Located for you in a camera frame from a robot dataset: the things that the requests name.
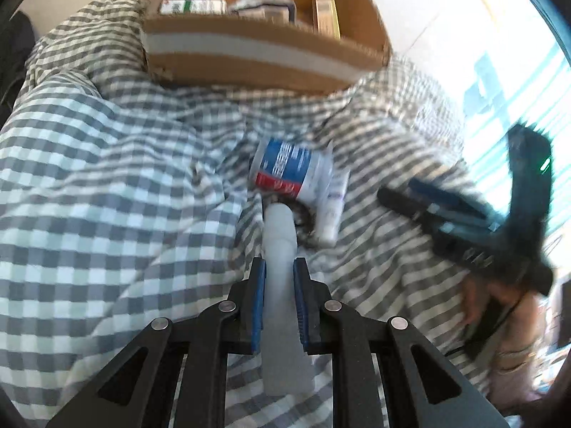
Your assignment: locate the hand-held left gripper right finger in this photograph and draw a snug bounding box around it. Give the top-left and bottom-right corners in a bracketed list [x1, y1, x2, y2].
[292, 256, 511, 428]

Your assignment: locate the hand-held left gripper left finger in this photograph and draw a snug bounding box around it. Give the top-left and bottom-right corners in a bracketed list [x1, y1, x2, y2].
[45, 256, 268, 428]

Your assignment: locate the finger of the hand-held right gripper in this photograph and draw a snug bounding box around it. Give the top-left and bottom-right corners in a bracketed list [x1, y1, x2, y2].
[407, 177, 491, 224]
[377, 186, 451, 237]

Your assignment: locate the white electric shaver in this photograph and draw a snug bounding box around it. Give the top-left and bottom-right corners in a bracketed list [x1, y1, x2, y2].
[261, 203, 314, 397]

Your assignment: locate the brown cardboard box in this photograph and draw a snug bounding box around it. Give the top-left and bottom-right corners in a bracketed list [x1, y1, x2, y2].
[140, 0, 393, 96]

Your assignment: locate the pink and brown carton box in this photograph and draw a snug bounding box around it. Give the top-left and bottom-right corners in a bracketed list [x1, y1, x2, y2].
[312, 0, 342, 39]

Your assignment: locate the person's right forearm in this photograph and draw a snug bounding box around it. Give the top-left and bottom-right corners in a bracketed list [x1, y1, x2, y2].
[484, 294, 556, 413]

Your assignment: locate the person's right hand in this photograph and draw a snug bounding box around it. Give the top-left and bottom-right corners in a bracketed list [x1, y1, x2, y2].
[459, 272, 549, 366]

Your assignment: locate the white and purple toothpaste tube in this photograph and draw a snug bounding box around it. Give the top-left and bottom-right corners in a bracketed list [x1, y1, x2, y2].
[316, 167, 351, 248]

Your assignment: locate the bright window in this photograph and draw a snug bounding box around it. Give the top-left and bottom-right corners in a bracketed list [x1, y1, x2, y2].
[461, 31, 571, 241]

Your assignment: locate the blue-labelled cotton swab container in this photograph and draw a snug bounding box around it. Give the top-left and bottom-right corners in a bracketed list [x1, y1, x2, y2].
[249, 137, 334, 206]

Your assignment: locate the grey checked blanket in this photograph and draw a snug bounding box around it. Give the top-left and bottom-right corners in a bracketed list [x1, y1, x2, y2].
[0, 0, 496, 428]

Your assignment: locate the silver foil packet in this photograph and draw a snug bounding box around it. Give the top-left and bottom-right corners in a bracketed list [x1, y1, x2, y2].
[229, 0, 297, 25]

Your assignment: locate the green and white medicine box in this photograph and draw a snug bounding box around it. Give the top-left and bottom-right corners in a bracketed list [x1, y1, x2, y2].
[160, 0, 228, 16]

